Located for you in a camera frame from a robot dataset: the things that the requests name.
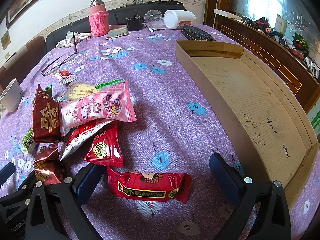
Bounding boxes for pale green white packet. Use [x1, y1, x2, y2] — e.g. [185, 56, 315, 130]
[21, 128, 36, 156]

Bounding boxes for dark red foil snack bag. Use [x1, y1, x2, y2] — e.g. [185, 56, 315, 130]
[32, 85, 61, 143]

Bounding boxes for red white snack packet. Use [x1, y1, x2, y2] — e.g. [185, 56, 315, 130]
[59, 119, 112, 161]

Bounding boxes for yellow biscuit clear packet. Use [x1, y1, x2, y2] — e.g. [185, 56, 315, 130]
[56, 82, 97, 102]

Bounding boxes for pink cartoon snack packet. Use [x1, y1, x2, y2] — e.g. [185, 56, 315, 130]
[60, 80, 137, 136]

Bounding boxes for small red candy packet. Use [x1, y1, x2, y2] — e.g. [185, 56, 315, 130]
[84, 121, 124, 168]

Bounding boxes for green foil snack bag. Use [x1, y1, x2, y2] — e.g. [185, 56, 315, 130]
[44, 85, 53, 97]

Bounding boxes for clear green-edged cookie packet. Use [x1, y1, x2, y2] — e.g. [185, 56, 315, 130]
[95, 79, 123, 90]

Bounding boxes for white ceramic mug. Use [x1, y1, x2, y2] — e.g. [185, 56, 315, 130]
[1, 78, 23, 112]

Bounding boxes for shallow cardboard box tray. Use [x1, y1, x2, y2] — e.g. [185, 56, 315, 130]
[176, 40, 319, 207]

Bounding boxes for brown chair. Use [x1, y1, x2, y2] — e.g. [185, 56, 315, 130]
[0, 36, 46, 92]

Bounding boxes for small white red packet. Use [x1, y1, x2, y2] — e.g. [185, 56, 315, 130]
[53, 70, 77, 85]

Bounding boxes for black rimmed eyeglasses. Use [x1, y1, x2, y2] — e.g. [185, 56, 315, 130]
[41, 15, 78, 76]

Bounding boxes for purple floral tablecloth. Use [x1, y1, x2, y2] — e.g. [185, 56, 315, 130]
[0, 23, 320, 240]

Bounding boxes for white crumpled cloth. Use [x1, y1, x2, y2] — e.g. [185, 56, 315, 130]
[55, 31, 92, 48]

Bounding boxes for wooden brick-pattern counter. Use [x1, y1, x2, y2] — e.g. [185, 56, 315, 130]
[214, 15, 319, 113]

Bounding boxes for small notebook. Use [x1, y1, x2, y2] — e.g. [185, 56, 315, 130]
[106, 25, 129, 40]

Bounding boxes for pink knit-sleeved thermos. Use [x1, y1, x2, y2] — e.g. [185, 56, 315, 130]
[89, 0, 109, 37]

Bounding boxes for black leather sofa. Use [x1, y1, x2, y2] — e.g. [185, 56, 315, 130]
[46, 0, 186, 52]

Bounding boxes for black textured glasses case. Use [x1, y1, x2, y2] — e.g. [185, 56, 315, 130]
[181, 25, 215, 41]

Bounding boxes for white flat box on counter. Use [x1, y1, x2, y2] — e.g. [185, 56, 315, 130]
[214, 9, 242, 21]

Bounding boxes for small black lighter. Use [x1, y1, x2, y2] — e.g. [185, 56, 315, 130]
[148, 27, 165, 33]

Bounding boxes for clear glass cup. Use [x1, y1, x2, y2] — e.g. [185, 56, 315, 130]
[144, 9, 165, 28]

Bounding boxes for white plastic jar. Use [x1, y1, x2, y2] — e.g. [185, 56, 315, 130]
[163, 9, 196, 29]

